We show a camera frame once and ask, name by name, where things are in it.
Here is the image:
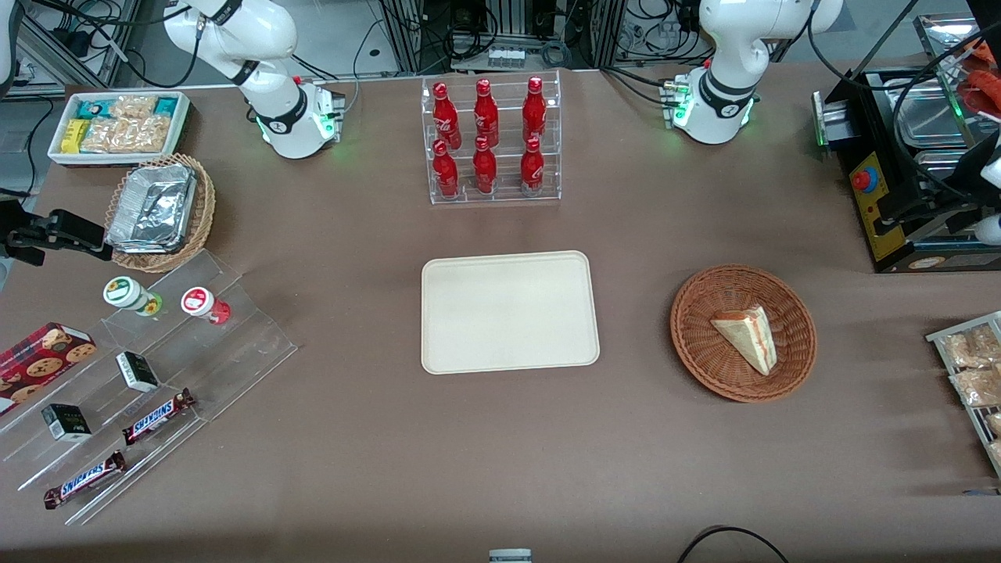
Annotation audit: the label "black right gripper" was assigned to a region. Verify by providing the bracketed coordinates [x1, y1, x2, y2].
[0, 200, 115, 267]

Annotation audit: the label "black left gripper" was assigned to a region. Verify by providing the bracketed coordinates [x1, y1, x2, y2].
[874, 134, 1001, 238]

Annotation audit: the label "triangle sandwich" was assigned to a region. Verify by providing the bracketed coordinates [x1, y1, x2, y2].
[710, 306, 779, 377]

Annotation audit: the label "light tan wicker basket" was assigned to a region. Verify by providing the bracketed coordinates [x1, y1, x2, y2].
[105, 153, 217, 274]

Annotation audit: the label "steel tray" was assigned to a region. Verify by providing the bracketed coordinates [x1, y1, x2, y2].
[913, 13, 1001, 73]

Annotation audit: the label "brown round wicker basket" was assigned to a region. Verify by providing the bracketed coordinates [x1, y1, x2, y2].
[669, 264, 819, 403]

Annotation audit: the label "cream plastic serving tray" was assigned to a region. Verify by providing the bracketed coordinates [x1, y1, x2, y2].
[421, 250, 601, 375]

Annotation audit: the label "green lid yogurt cup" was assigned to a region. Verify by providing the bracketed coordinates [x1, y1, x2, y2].
[102, 276, 163, 317]

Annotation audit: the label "yellow snack bar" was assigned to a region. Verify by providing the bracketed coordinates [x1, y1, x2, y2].
[61, 118, 92, 155]

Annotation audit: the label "black food warmer machine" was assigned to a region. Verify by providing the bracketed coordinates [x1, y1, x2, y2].
[812, 66, 1001, 275]

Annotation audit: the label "stack of foil containers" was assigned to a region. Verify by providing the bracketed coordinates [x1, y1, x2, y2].
[106, 163, 197, 253]

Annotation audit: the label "steel food pan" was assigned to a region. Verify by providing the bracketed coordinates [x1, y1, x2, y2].
[894, 77, 976, 151]

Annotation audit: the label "red plaid cookie box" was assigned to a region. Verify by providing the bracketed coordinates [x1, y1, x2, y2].
[0, 321, 97, 414]

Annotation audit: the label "clear cracker bag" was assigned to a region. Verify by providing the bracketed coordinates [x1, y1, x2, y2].
[112, 94, 160, 121]
[81, 115, 172, 155]

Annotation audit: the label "small black carton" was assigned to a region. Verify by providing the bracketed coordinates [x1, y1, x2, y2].
[41, 403, 93, 443]
[115, 351, 160, 393]

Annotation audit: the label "red lid yogurt cup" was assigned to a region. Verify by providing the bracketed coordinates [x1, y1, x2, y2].
[181, 286, 232, 326]

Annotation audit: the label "orange red food pieces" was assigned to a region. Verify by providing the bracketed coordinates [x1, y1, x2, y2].
[960, 38, 1001, 120]

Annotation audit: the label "white rectangular snack bin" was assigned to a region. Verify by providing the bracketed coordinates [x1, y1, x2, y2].
[48, 91, 192, 167]

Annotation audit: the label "Snickers chocolate bar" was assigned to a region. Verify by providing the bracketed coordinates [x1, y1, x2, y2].
[43, 450, 127, 510]
[122, 389, 196, 446]

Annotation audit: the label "clear acrylic stepped stand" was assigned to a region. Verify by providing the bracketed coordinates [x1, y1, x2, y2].
[0, 249, 299, 526]

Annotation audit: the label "red cola bottle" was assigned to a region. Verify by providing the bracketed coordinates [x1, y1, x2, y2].
[473, 78, 501, 146]
[472, 136, 499, 195]
[519, 136, 546, 195]
[522, 76, 548, 143]
[432, 139, 461, 199]
[432, 81, 462, 148]

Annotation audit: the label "clear acrylic bottle rack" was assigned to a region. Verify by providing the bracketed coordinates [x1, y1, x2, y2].
[422, 70, 562, 206]

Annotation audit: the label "grey wire rack tray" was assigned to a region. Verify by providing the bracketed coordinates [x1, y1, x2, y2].
[926, 310, 1001, 479]

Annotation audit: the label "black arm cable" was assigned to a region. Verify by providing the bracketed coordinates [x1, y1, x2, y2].
[805, 0, 1001, 206]
[30, 0, 206, 89]

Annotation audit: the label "black looped cable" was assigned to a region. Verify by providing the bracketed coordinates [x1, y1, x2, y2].
[676, 525, 791, 563]

